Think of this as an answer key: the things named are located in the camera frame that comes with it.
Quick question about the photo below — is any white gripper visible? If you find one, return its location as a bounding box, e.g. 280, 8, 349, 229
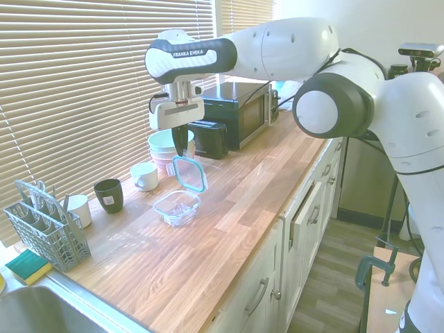
148, 99, 206, 157

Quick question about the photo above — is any clear lid with teal seal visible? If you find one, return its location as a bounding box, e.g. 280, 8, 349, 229
165, 148, 209, 193

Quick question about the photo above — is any clear glass food container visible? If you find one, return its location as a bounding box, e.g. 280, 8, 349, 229
153, 189, 203, 228

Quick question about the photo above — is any mint green bowl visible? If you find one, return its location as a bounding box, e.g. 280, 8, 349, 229
147, 128, 196, 153

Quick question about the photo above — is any cream bowl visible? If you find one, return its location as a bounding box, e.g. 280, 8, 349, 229
148, 146, 196, 160

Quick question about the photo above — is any pink bowl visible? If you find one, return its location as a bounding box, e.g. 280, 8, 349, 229
150, 153, 176, 173

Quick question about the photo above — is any black toaster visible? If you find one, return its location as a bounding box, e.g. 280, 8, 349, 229
187, 119, 229, 160

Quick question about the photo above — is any black microwave oven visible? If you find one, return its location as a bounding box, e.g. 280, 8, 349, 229
194, 82, 280, 152

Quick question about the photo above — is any black cup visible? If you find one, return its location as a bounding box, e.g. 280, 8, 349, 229
93, 178, 125, 214

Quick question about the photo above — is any tan window blind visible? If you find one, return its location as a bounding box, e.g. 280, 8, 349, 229
220, 0, 275, 84
0, 0, 218, 244

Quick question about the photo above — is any white plastic bag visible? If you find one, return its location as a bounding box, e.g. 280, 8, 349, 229
277, 80, 308, 101

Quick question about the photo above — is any white kitchen cabinet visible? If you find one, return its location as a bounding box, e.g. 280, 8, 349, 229
207, 137, 348, 333

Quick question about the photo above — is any grey plastic cutlery basket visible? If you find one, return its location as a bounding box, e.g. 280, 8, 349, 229
3, 179, 92, 272

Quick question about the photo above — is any green and yellow sponge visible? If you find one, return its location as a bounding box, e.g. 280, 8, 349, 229
5, 248, 53, 286

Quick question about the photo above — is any stainless steel sink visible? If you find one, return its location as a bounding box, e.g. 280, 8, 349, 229
0, 273, 153, 333

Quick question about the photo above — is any dark green clamp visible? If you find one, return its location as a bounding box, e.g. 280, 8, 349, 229
355, 237, 400, 291

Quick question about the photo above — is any black Vega jar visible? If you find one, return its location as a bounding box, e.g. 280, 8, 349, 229
387, 64, 410, 79

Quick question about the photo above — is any light wooden robot table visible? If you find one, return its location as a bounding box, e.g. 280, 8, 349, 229
367, 248, 422, 333

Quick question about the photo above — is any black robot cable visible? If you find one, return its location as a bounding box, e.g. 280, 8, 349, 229
148, 47, 424, 278

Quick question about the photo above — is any white mug with handle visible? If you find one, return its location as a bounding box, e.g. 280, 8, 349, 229
130, 162, 160, 192

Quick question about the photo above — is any white handleless cup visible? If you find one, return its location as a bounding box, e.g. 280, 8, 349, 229
64, 194, 93, 229

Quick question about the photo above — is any silver stereo camera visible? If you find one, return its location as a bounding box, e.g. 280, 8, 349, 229
398, 43, 444, 58

